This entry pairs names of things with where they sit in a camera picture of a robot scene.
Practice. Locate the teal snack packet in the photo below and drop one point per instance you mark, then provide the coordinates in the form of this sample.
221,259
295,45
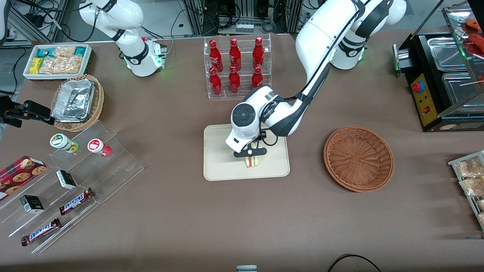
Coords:
44,52
80,51

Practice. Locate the white snack bin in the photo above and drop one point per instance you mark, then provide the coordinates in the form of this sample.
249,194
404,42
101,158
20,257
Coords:
27,71

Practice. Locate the small tan wicker basket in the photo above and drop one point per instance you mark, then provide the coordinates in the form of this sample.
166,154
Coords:
99,98

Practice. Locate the red label cup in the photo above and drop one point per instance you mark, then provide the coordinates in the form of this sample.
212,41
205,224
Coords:
96,146

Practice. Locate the snickers bar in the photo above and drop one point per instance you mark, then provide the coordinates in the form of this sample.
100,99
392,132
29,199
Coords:
75,201
39,231

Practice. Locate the wooden skewer stick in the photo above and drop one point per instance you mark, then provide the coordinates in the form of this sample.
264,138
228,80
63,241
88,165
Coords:
472,83

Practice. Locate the beige plastic tray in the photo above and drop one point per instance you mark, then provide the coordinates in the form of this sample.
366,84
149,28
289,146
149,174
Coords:
219,158

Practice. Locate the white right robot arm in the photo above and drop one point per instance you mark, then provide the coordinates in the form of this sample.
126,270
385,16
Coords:
132,56

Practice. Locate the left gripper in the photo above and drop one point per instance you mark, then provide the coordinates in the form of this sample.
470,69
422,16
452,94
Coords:
259,138

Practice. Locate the red cola bottle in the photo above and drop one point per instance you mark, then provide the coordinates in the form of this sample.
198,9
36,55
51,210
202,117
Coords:
234,81
215,83
235,54
258,53
215,56
257,79

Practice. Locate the green label cup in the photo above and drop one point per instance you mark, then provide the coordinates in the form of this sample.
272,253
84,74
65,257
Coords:
60,141

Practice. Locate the clear acrylic stepped display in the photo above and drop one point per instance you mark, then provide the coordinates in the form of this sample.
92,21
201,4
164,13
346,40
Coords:
117,166

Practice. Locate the white power strip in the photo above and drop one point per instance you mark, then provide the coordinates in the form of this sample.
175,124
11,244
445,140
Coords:
245,27

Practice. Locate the large brown wicker basket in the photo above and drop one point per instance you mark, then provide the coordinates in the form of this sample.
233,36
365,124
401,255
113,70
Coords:
359,158

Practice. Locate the small grey device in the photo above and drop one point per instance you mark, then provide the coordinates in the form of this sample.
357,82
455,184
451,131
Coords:
246,268

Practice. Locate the small clear cracker bag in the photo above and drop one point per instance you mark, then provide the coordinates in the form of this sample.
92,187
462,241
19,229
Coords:
64,51

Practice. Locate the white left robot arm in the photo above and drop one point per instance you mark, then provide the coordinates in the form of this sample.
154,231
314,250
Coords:
321,37

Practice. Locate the clear bag of crackers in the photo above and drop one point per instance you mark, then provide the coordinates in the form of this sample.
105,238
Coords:
480,204
472,187
469,168

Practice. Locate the small black box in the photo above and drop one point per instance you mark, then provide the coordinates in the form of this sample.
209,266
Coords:
32,204
66,179

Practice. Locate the yellow snack packet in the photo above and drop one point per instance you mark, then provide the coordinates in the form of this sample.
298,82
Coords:
36,66

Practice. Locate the large clear cracker bag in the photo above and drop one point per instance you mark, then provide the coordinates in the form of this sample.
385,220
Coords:
62,65

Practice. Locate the triangle sandwich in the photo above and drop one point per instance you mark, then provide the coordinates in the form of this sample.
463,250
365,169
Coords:
252,161

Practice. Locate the black food warmer cabinet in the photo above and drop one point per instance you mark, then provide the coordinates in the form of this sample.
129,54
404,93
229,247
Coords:
421,102

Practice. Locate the stacked foil trays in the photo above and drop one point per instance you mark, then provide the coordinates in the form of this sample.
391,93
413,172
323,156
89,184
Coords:
73,100

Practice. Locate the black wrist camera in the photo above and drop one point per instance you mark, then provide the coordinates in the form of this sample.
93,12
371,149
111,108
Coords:
263,134

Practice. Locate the red cookie box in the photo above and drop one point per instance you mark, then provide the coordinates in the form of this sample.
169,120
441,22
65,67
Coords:
19,175

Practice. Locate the clear acrylic bottle rack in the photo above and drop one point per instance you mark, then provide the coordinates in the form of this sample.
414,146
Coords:
244,96

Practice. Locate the tray of packaged snacks right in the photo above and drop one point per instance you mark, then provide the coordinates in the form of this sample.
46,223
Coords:
453,163

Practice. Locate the steel pan with rim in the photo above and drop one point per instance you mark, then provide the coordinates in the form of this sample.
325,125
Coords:
448,53
461,92

